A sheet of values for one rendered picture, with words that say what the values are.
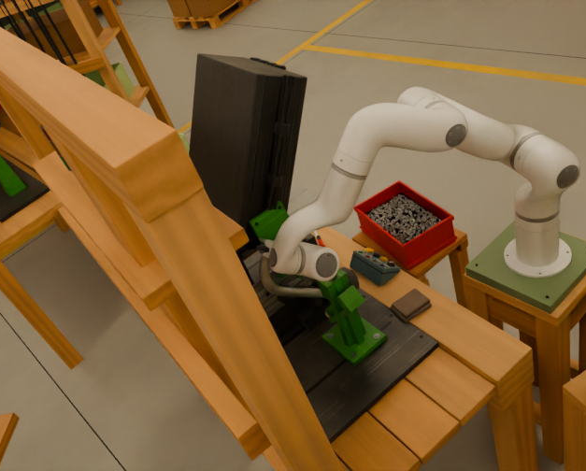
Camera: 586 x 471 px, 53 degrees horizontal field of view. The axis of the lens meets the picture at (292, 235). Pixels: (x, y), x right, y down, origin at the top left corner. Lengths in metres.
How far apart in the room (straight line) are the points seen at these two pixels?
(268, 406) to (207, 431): 1.87
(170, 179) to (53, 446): 2.72
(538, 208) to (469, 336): 0.40
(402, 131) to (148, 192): 0.74
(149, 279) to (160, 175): 0.50
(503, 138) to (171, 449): 2.10
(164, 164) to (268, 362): 0.41
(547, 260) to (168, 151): 1.36
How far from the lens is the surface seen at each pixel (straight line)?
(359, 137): 1.32
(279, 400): 1.06
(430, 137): 1.33
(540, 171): 1.61
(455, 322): 1.74
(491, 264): 1.91
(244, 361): 0.96
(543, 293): 1.82
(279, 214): 1.72
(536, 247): 1.83
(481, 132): 1.49
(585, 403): 1.72
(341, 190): 1.36
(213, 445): 2.87
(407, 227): 2.09
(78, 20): 4.05
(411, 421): 1.60
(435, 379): 1.66
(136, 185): 0.73
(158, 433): 3.05
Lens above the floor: 2.24
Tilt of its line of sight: 38 degrees down
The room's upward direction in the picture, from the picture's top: 22 degrees counter-clockwise
